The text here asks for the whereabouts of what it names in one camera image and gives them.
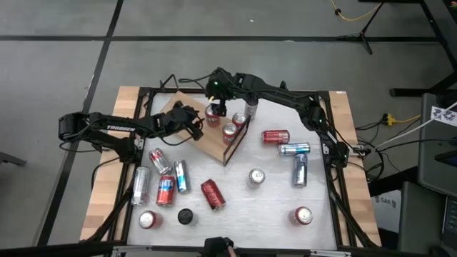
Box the red Fanta can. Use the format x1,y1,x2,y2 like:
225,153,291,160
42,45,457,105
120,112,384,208
221,123,238,146
204,104,221,129
156,174,176,208
231,112,248,130

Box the white paper label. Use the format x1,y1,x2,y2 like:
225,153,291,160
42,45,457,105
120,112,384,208
431,106,457,128

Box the wooden table side board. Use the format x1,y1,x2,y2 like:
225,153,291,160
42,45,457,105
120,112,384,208
79,85,144,242
328,90,382,247

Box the wooden shelf board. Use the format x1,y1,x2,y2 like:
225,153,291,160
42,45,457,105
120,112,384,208
159,91,251,164

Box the red Coca-Cola can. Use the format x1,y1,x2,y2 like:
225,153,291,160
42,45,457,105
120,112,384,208
200,178,227,211
261,129,291,145

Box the person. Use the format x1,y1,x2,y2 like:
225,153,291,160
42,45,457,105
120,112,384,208
203,236,236,257

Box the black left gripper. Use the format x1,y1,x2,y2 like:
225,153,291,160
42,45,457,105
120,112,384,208
162,100,205,143

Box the black tripod stand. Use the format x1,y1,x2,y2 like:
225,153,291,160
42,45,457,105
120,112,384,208
337,1,385,56

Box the black aluminium table frame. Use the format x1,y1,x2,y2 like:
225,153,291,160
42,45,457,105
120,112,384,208
80,85,381,257

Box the yellow floor cable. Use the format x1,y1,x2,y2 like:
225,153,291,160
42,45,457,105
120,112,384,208
330,0,383,22

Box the white slim can black lid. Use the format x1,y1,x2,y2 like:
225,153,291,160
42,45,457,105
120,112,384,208
243,95,259,121
177,208,199,228

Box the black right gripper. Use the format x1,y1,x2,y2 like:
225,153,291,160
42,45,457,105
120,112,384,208
206,67,238,118

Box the white cardboard box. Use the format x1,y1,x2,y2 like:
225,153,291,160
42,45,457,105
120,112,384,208
371,188,403,235

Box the white cable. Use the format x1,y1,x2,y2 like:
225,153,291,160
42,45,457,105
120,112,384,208
374,101,457,151

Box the grey cabinet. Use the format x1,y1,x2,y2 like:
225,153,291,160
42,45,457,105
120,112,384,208
417,93,457,197
396,181,457,256

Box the silver and red soda can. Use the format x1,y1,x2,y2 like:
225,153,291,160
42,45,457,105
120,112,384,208
148,147,173,176

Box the grey chair foot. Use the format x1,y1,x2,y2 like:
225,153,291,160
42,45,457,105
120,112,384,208
0,151,28,167

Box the blue and silver slim can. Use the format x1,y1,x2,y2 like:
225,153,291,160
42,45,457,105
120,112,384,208
293,153,308,188
278,142,311,156
174,159,192,194

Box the black desk frame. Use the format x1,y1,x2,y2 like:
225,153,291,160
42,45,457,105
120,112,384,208
358,0,457,98

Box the silver Diet Coke can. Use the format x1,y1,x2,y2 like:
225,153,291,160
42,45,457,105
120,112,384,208
246,167,266,189

